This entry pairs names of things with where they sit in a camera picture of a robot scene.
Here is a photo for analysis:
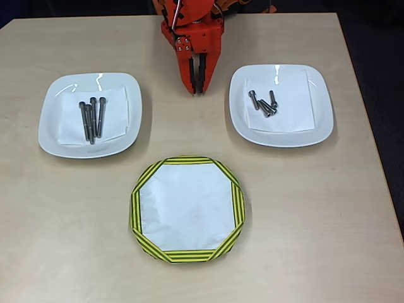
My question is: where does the yellow black striped paper dish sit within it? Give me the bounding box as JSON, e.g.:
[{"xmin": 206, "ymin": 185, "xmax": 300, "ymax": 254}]
[{"xmin": 128, "ymin": 155, "xmax": 247, "ymax": 264}]

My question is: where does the white red servo cable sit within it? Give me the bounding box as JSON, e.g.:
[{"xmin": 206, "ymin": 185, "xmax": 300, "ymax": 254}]
[{"xmin": 169, "ymin": 0, "xmax": 184, "ymax": 34}]

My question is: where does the white square ceramic plate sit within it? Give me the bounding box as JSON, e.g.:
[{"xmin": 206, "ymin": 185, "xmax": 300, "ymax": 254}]
[
  {"xmin": 229, "ymin": 64, "xmax": 335, "ymax": 148},
  {"xmin": 37, "ymin": 72, "xmax": 143, "ymax": 159}
]

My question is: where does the dark bag with orange print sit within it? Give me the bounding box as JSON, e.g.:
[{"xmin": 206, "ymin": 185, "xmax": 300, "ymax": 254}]
[{"xmin": 214, "ymin": 0, "xmax": 279, "ymax": 16}]

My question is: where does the white paper napkin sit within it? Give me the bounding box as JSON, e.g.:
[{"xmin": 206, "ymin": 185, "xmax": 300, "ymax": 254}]
[
  {"xmin": 57, "ymin": 85, "xmax": 130, "ymax": 146},
  {"xmin": 244, "ymin": 69, "xmax": 316, "ymax": 133}
]

